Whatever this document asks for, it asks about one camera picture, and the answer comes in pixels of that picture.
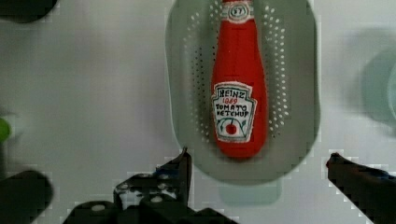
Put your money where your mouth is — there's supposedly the black cylinder cup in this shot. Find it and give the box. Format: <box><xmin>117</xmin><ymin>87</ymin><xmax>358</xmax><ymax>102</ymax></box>
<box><xmin>0</xmin><ymin>0</ymin><xmax>58</xmax><ymax>23</ymax></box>
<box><xmin>0</xmin><ymin>170</ymin><xmax>54</xmax><ymax>224</ymax></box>

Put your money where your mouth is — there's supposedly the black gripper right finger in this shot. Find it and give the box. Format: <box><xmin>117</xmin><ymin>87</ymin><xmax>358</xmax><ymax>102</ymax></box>
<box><xmin>326</xmin><ymin>153</ymin><xmax>396</xmax><ymax>224</ymax></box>

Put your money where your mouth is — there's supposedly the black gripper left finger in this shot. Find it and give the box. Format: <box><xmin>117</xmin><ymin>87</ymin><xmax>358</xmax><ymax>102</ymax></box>
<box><xmin>113</xmin><ymin>147</ymin><xmax>192</xmax><ymax>210</ymax></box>

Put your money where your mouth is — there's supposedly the green oval strainer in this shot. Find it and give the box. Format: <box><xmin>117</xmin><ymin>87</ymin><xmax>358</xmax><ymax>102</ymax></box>
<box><xmin>165</xmin><ymin>0</ymin><xmax>319</xmax><ymax>206</ymax></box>

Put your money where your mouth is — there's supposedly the green small bottle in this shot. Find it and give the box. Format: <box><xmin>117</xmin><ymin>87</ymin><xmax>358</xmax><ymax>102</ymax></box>
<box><xmin>0</xmin><ymin>119</ymin><xmax>12</xmax><ymax>143</ymax></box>

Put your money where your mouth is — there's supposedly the red plush ketchup bottle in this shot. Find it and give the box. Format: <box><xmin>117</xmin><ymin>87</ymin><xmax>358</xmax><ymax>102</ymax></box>
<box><xmin>211</xmin><ymin>0</ymin><xmax>268</xmax><ymax>159</ymax></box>

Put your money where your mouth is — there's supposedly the green mug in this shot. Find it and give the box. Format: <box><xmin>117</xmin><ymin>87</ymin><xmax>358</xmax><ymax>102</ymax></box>
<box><xmin>361</xmin><ymin>48</ymin><xmax>395</xmax><ymax>126</ymax></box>

